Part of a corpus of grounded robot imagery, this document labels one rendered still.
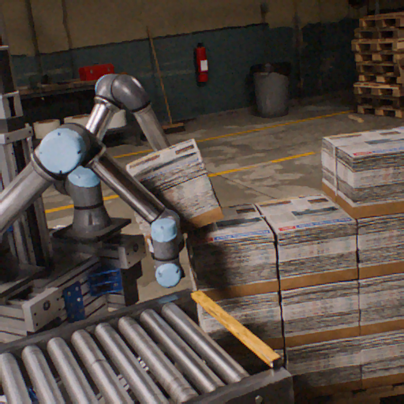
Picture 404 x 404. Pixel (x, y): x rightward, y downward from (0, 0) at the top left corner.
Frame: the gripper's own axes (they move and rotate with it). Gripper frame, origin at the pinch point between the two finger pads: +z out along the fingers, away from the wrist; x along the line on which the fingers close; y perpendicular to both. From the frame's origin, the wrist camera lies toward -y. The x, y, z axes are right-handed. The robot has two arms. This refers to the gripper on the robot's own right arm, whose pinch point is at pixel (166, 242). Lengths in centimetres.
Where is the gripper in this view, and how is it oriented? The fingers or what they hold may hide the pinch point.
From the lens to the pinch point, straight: 214.0
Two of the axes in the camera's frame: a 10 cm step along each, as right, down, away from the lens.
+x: -9.3, 3.7, 0.3
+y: -3.6, -8.8, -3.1
